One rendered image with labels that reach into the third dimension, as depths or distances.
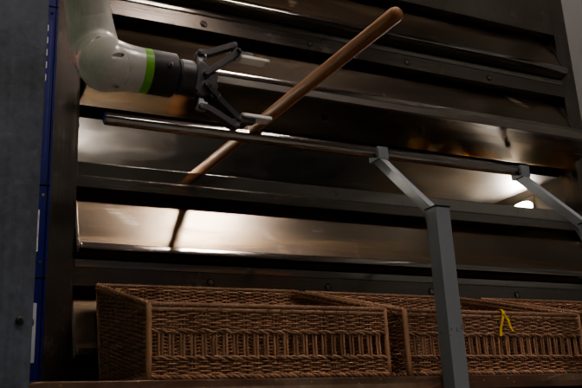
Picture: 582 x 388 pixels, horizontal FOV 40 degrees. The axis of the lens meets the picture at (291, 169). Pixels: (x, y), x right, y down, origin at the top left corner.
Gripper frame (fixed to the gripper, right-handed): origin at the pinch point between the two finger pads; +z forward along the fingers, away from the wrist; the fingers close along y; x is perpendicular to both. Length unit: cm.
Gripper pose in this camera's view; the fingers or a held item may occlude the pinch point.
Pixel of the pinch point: (263, 91)
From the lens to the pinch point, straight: 177.0
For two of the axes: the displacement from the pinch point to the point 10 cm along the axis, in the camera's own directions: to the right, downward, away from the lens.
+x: 4.6, -3.1, -8.3
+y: 0.5, 9.5, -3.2
